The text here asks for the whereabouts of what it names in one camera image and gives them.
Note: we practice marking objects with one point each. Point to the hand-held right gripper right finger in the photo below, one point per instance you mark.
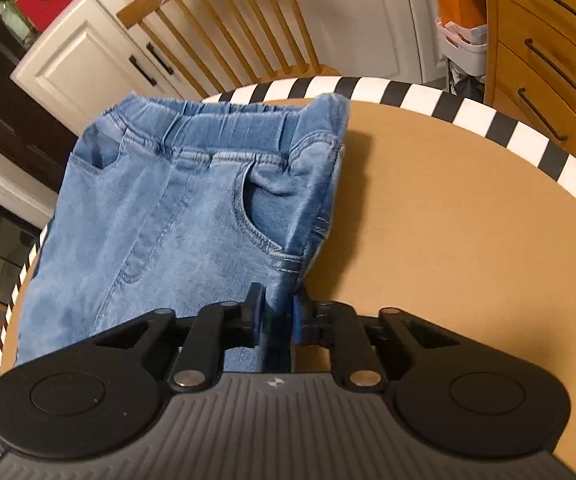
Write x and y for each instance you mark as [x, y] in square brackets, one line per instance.
[298, 320]

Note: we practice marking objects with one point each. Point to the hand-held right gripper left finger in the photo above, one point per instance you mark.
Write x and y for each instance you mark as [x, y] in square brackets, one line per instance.
[255, 320]

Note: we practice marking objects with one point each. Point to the blue denim jeans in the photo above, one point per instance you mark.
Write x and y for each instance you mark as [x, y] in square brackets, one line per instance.
[168, 210]

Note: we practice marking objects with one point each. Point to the white cabinet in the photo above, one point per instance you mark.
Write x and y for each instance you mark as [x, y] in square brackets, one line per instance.
[83, 60]

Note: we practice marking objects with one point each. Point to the white storage bin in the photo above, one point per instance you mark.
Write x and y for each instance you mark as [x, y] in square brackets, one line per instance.
[468, 55]

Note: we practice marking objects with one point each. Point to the orange box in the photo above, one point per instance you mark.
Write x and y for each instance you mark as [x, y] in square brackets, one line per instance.
[460, 5]

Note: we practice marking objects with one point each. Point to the wooden drawer sideboard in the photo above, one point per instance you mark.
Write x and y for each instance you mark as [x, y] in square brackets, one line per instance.
[508, 25]

